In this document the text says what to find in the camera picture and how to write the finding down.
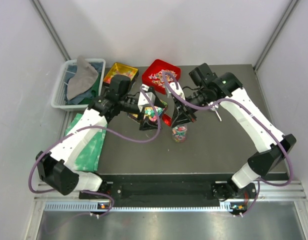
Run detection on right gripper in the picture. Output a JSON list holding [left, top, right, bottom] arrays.
[[170, 87, 214, 128]]

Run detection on patterned tin of pastel candies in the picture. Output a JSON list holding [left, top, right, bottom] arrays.
[[127, 100, 168, 129]]

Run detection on red jar lid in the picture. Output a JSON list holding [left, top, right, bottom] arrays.
[[161, 113, 172, 127]]

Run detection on clear plastic jar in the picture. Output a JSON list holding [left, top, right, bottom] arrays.
[[172, 124, 188, 143]]

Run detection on silver metal scoop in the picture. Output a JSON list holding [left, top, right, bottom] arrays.
[[209, 104, 222, 122]]

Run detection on red tin of lollipop candies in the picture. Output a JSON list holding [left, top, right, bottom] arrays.
[[141, 59, 181, 95]]

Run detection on gold tin of gummy candies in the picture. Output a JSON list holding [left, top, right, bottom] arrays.
[[103, 62, 139, 87]]

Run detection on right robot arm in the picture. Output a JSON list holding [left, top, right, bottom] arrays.
[[162, 63, 297, 200]]

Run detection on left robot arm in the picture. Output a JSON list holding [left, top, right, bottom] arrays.
[[33, 74, 166, 199]]

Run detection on grey cloth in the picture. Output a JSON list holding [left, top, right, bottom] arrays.
[[66, 55, 99, 100]]

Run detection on green white patterned cloth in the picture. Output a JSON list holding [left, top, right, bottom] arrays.
[[65, 112, 107, 173]]

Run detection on blue green cloths in basket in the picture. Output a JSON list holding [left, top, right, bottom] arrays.
[[63, 62, 104, 105]]

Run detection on white plastic basket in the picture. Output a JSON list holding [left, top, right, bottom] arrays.
[[50, 58, 106, 112]]

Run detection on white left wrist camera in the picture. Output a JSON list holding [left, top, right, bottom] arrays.
[[137, 84, 156, 112]]

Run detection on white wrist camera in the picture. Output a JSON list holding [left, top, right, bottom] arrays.
[[165, 81, 185, 100], [137, 84, 156, 112]]

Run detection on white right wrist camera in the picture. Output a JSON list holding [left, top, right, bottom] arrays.
[[165, 81, 185, 100]]

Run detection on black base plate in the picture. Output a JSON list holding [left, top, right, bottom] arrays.
[[78, 181, 257, 201]]

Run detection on grey slotted cable duct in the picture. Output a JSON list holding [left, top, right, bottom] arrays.
[[43, 201, 247, 213]]

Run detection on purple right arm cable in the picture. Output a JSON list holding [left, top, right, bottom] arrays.
[[162, 71, 295, 218]]

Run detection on aluminium rail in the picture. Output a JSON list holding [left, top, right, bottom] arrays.
[[33, 181, 307, 202]]

